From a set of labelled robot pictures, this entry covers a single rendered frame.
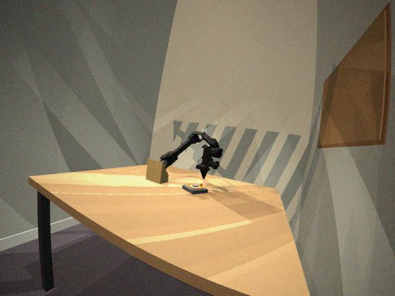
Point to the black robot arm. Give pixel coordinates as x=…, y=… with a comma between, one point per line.
x=213, y=150

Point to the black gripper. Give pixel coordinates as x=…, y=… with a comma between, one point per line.
x=204, y=166

